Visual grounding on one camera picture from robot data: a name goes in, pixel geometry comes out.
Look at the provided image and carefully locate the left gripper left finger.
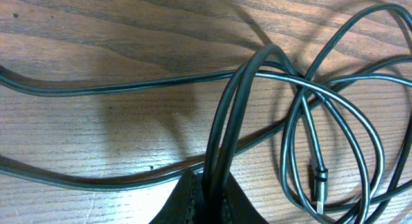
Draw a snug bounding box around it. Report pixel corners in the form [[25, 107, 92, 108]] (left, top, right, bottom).
[[149, 170, 195, 224]]

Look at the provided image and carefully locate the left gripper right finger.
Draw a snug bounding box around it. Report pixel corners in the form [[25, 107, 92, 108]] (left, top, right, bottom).
[[221, 173, 268, 224]]

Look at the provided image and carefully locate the thin black cable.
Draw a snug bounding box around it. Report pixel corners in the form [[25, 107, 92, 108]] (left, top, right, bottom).
[[0, 3, 412, 224]]

